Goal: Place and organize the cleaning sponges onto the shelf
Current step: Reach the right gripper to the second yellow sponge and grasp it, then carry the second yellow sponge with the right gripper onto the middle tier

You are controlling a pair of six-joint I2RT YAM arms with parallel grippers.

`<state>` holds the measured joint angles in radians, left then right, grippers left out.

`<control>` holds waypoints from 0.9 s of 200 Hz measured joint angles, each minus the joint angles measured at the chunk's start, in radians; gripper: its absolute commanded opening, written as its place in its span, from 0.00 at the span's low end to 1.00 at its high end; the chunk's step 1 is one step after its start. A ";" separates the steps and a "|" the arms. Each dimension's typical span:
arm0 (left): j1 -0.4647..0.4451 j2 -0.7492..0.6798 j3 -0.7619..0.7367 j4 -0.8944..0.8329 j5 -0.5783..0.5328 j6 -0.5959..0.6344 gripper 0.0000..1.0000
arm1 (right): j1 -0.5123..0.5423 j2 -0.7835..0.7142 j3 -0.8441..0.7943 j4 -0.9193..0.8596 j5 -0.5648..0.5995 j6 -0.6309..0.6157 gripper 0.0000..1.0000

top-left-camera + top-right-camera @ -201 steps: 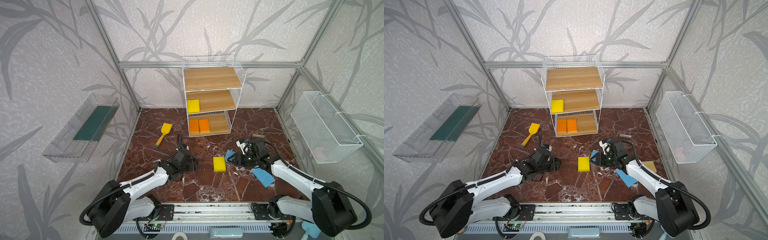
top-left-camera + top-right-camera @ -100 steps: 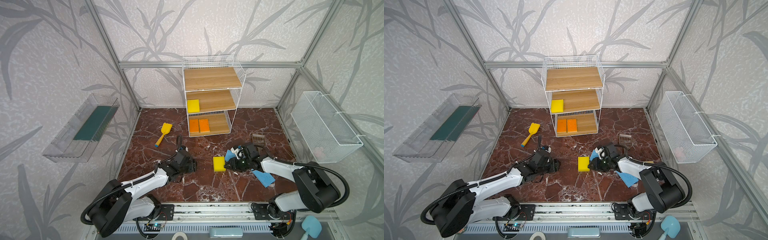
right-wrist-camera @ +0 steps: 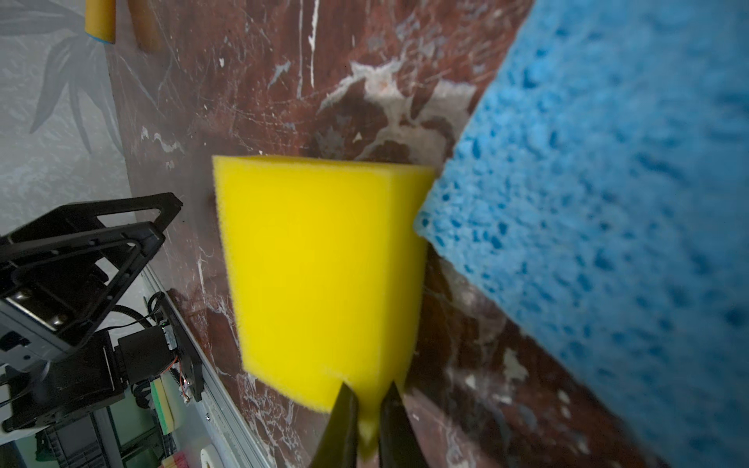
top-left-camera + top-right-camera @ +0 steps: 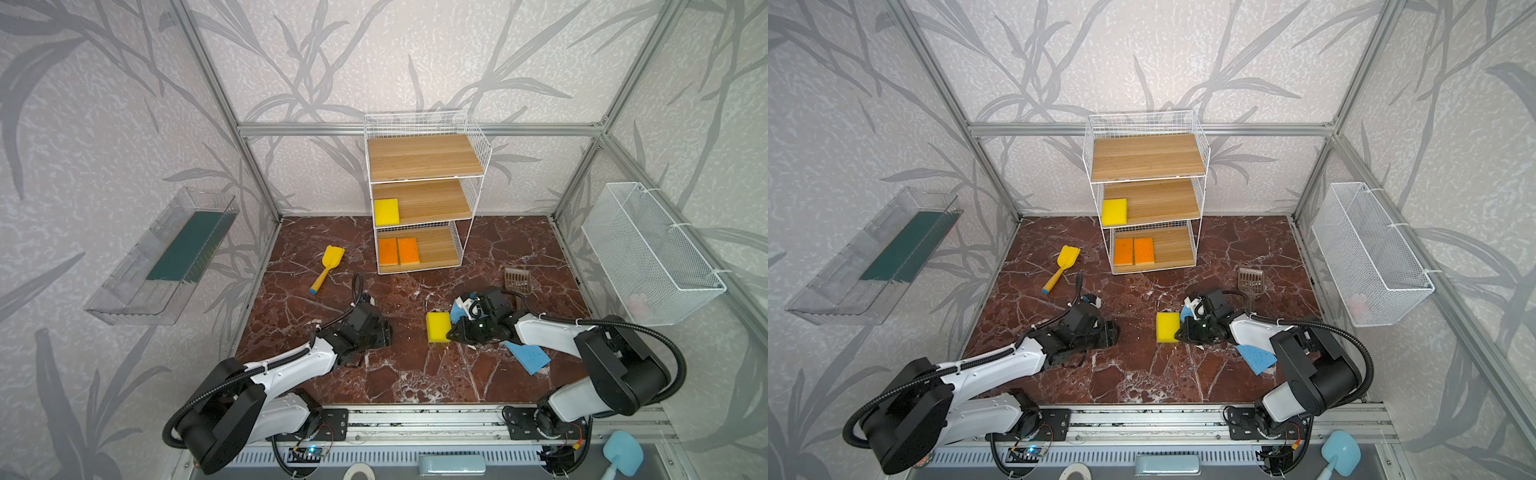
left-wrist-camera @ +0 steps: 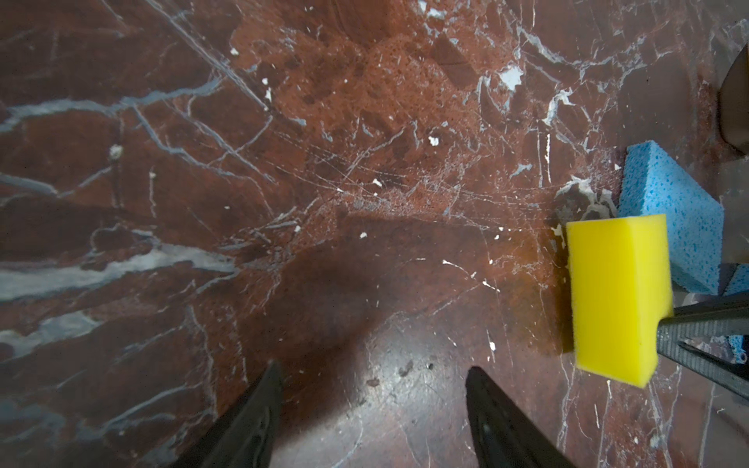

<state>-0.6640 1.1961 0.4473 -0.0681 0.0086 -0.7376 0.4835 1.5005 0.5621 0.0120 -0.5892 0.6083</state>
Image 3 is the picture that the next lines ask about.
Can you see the yellow toy shovel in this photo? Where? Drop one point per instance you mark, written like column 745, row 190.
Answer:
column 100, row 20

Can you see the blue cellulose sponge near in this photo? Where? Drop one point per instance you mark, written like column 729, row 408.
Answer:
column 599, row 196

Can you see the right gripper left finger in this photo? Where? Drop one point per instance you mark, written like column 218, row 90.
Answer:
column 339, row 444

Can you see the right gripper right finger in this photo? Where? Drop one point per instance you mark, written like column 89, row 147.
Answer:
column 397, row 443

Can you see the yellow foam sponge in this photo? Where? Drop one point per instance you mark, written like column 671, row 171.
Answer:
column 325, row 273

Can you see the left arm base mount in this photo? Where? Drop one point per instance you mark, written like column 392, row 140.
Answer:
column 163, row 346

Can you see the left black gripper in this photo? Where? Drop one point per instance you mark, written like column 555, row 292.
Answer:
column 61, row 274

